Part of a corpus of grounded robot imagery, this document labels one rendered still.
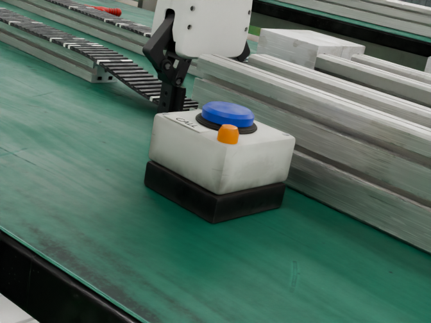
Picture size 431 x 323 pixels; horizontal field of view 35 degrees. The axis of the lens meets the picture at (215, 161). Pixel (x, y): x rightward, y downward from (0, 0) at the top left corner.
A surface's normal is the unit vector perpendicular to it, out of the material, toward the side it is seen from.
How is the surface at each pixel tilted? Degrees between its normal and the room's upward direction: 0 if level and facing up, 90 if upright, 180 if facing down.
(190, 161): 90
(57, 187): 0
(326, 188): 90
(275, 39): 90
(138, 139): 0
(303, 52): 90
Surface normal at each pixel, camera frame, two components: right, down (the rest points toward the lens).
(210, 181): -0.69, 0.11
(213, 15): 0.65, 0.38
